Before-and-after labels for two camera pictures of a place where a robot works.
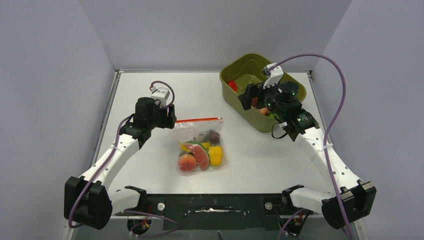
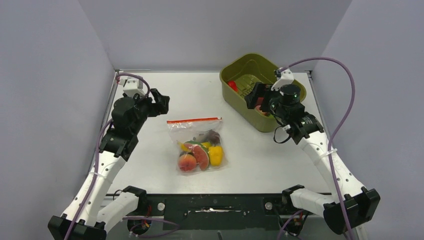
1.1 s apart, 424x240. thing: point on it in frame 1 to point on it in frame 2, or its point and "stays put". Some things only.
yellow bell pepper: x=216 y=154 stays put
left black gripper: x=169 y=117 to x=162 y=100
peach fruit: x=187 y=162 stays put
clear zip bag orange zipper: x=200 y=146 stays put
